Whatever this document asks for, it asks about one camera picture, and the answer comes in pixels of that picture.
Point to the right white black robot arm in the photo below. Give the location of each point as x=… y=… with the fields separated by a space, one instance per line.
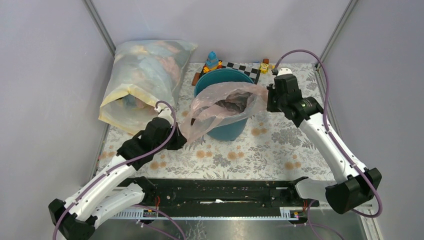
x=354 y=183

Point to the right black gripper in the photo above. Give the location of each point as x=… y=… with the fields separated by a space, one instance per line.
x=270 y=107

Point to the floral patterned table mat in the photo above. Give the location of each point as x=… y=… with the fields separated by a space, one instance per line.
x=269 y=148

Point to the black white checkerboard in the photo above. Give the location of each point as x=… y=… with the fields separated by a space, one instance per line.
x=245 y=69

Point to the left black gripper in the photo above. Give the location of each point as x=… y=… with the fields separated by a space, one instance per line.
x=180 y=139

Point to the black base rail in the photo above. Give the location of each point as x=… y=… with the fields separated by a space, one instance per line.
x=220 y=198

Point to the aluminium frame rail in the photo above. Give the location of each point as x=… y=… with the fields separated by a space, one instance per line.
x=212 y=199

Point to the reddish brown wooden block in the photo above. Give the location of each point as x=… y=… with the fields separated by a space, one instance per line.
x=195 y=79

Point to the colourful toy block train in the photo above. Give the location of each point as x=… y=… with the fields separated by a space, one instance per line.
x=212 y=63

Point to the large translucent plastic bag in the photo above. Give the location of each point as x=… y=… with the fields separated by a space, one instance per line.
x=144 y=72

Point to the pink trash bag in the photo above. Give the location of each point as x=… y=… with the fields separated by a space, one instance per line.
x=222 y=104

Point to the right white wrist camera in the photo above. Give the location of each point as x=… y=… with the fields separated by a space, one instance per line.
x=281 y=71

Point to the yellow toy figure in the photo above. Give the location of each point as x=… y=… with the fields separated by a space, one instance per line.
x=264 y=66

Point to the teal plastic trash bin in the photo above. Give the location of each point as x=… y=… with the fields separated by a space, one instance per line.
x=231 y=131

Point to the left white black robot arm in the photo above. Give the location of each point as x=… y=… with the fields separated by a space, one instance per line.
x=112 y=179

